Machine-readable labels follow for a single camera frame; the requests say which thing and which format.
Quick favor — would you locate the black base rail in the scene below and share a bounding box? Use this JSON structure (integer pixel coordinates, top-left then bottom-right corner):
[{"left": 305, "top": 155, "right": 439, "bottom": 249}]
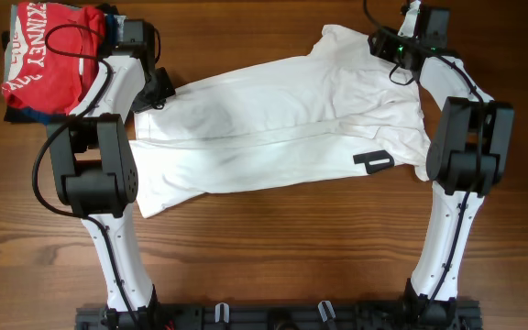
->
[{"left": 74, "top": 301, "right": 484, "bottom": 330}]

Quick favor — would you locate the right black cable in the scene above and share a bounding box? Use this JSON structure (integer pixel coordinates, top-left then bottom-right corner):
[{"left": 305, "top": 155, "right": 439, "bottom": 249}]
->
[{"left": 362, "top": 0, "right": 487, "bottom": 322}]

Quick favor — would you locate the navy blue garment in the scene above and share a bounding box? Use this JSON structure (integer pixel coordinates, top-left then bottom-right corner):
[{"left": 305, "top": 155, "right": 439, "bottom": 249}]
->
[{"left": 20, "top": 13, "right": 119, "bottom": 127}]

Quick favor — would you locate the black garment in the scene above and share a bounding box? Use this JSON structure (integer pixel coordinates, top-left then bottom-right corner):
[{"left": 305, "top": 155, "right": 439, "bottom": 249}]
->
[{"left": 0, "top": 3, "right": 118, "bottom": 124}]

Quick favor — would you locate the left black cable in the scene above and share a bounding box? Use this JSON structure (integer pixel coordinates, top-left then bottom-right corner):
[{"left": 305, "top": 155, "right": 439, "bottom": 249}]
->
[{"left": 30, "top": 23, "right": 146, "bottom": 330}]

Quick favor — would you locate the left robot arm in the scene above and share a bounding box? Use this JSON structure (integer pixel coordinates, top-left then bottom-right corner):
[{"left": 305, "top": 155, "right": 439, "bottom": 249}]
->
[{"left": 32, "top": 19, "right": 175, "bottom": 329}]

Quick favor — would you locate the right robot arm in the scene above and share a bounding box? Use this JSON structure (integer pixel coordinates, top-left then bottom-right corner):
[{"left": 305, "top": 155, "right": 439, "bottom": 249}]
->
[{"left": 368, "top": 1, "right": 514, "bottom": 329}]

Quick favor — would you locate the red printed t-shirt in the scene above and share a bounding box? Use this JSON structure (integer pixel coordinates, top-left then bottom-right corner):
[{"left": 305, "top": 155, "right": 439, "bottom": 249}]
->
[{"left": 0, "top": 1, "right": 107, "bottom": 116}]

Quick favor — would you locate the black cable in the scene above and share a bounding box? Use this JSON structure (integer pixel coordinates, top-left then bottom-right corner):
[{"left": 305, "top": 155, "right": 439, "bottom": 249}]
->
[
  {"left": 362, "top": 0, "right": 487, "bottom": 322},
  {"left": 30, "top": 23, "right": 146, "bottom": 330}
]

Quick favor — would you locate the white t-shirt black print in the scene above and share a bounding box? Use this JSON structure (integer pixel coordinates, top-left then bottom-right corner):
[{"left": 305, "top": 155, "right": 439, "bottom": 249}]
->
[{"left": 131, "top": 25, "right": 430, "bottom": 217}]

